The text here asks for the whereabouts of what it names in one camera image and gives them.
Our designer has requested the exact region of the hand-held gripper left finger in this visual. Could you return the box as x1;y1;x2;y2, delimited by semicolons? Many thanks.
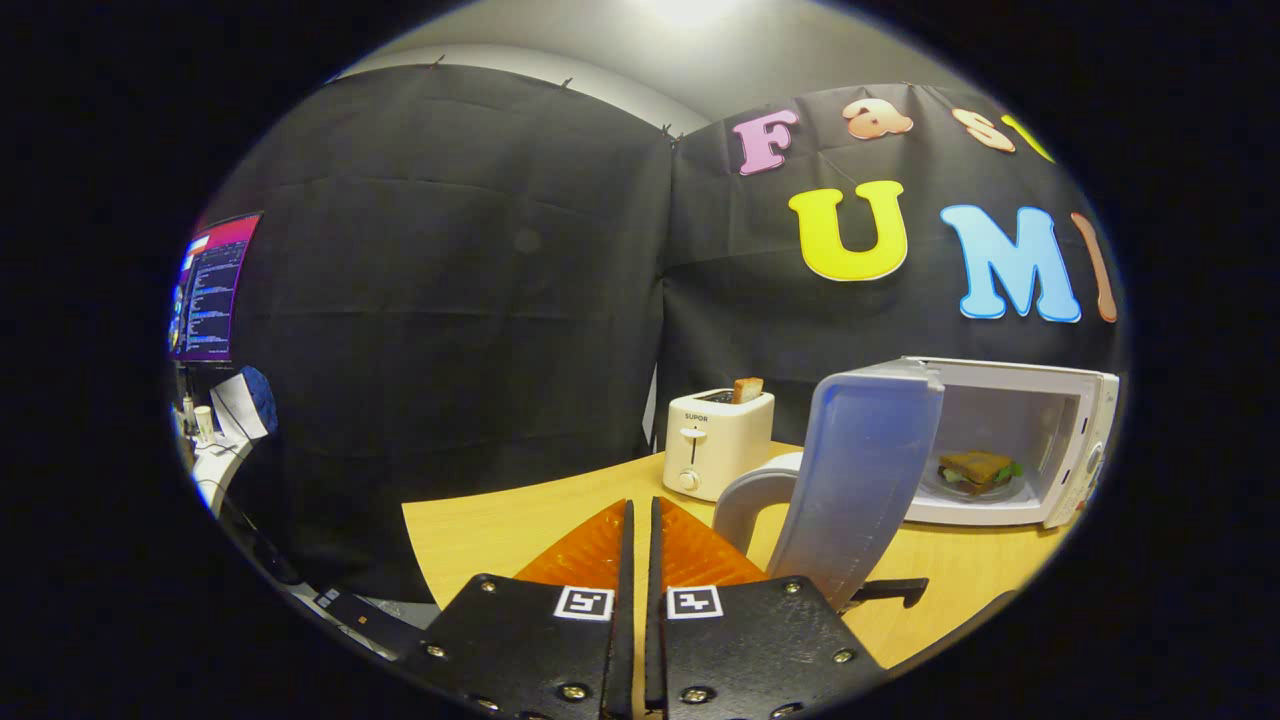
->
400;497;636;720

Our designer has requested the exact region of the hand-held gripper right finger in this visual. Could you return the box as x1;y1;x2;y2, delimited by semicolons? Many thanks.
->
644;496;887;717

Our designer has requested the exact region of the white microwave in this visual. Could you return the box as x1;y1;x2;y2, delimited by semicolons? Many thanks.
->
712;356;1122;613

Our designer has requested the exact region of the lettuce sandwich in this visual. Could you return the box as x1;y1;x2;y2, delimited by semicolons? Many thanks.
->
938;450;1024;498

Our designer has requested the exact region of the glass microwave turntable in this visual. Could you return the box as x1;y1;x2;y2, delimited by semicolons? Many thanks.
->
920;468;1032;505

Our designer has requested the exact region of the black flat device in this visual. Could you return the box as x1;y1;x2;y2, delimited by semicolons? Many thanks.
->
314;587;427;660

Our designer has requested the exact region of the white toaster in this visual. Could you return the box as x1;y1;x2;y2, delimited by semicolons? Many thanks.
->
662;388;776;503

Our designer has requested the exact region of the white desk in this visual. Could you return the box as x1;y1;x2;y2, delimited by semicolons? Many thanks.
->
188;432;253;517

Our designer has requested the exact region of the black backdrop cloth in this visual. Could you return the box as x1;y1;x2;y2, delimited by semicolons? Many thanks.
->
200;65;1126;603

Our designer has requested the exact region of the blue and white object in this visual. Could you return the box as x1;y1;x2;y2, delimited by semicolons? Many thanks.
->
209;365;280;442

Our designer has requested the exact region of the computer monitor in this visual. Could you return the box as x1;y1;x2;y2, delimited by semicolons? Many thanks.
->
168;211;265;364

